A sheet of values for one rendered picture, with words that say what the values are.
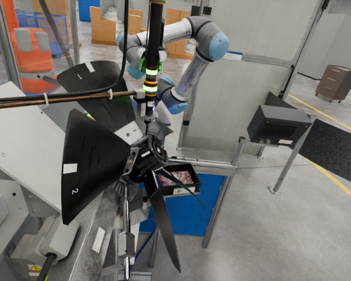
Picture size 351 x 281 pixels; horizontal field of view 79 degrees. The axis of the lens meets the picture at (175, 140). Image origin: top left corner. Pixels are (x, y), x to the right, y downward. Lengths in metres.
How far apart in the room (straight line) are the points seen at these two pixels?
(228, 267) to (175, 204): 0.69
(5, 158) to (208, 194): 1.17
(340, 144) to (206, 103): 1.39
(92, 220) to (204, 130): 2.39
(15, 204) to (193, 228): 1.18
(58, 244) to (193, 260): 1.44
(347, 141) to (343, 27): 8.29
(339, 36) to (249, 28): 7.95
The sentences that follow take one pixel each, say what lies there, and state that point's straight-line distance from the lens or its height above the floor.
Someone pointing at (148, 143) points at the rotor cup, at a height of 1.26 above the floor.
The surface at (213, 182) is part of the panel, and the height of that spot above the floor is 0.70.
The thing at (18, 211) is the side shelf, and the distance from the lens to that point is 1.09.
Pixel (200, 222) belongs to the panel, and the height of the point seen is 0.29.
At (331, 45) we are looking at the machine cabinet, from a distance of 10.30.
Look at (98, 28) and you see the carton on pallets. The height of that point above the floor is 0.56.
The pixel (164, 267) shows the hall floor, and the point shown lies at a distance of 1.85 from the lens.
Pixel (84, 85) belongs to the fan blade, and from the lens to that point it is 0.73.
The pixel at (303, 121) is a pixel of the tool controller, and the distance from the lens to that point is 1.30.
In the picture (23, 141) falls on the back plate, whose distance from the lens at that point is 0.75.
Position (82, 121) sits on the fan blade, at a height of 1.41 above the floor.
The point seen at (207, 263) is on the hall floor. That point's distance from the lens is 1.93.
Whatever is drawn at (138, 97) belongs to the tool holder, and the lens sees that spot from 0.70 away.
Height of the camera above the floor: 1.63
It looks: 31 degrees down
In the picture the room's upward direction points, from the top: 9 degrees clockwise
